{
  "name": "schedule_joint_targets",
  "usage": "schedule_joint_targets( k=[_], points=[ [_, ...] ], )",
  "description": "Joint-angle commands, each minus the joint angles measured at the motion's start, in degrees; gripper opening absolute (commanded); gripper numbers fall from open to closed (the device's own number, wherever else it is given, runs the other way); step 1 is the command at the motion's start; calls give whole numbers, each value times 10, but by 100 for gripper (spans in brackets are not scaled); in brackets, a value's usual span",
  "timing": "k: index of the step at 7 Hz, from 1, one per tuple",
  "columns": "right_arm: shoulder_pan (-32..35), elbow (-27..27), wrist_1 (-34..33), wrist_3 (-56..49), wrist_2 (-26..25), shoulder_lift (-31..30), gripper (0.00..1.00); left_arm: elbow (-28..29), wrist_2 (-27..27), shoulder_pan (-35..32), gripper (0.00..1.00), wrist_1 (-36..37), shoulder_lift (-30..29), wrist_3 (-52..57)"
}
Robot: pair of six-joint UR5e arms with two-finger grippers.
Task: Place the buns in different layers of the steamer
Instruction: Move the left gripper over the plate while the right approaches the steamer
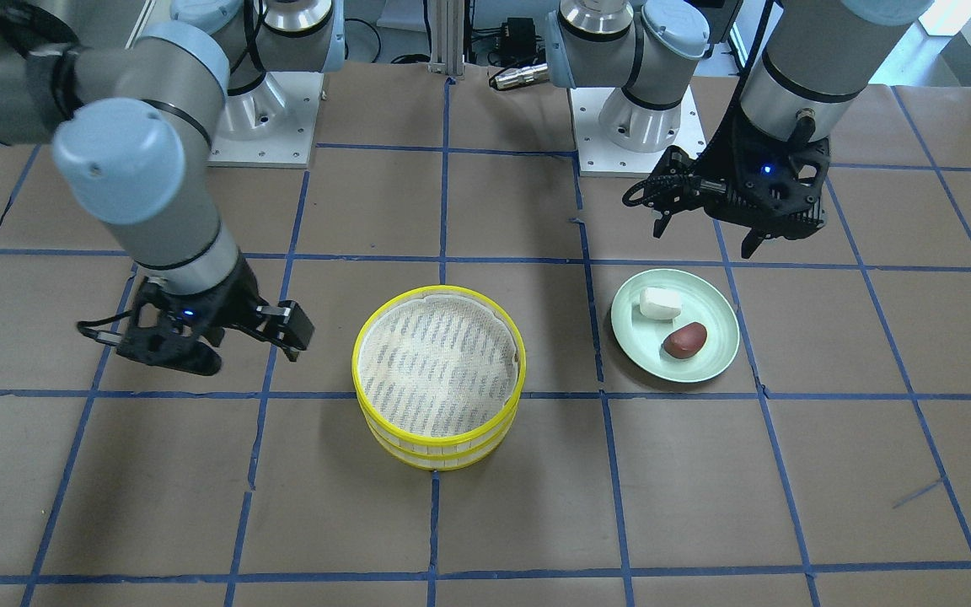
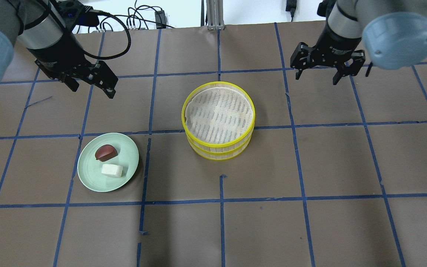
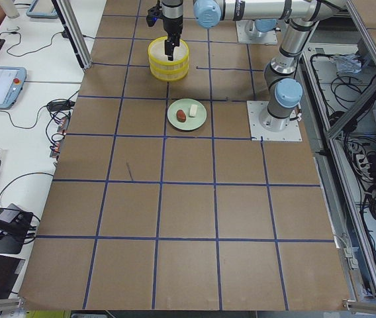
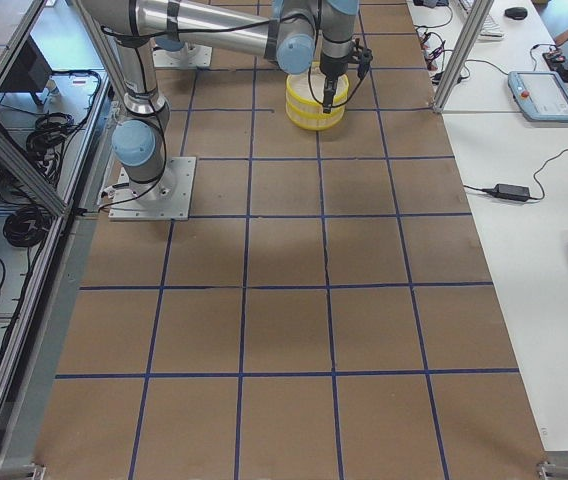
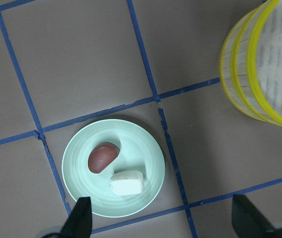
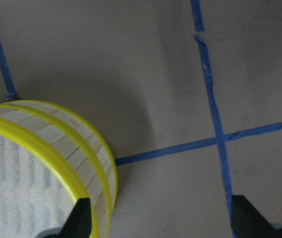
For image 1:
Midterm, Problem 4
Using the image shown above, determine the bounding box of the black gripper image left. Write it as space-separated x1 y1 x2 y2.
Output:
115 256 314 376

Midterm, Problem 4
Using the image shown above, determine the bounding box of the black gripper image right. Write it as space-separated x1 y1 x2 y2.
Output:
645 109 831 259

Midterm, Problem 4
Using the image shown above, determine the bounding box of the dark red bun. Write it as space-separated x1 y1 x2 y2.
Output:
662 322 708 360

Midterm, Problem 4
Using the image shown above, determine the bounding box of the yellow top steamer layer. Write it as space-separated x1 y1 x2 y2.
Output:
351 285 527 454

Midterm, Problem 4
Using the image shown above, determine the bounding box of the yellow steamer layer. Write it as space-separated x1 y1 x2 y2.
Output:
359 397 520 471
351 285 527 454

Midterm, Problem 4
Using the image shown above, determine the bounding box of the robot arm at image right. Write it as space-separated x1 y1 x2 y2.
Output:
545 1 931 259

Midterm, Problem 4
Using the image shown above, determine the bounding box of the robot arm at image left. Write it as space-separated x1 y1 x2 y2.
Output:
0 1 346 376

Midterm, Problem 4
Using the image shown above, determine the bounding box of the yellow bottom steamer layer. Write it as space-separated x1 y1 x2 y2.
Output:
359 397 520 471

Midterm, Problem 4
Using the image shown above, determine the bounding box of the white bun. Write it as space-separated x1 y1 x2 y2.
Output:
637 287 684 321

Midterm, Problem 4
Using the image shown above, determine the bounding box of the light green plate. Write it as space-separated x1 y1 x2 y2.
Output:
609 269 740 383

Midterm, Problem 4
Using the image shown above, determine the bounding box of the silver metal cylinder connector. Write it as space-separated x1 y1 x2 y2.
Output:
488 64 550 92

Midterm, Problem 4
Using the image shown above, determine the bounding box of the black box behind table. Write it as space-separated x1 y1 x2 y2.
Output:
497 17 537 56

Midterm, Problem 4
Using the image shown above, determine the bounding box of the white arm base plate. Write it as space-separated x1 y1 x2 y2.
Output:
208 72 326 169
569 88 706 178

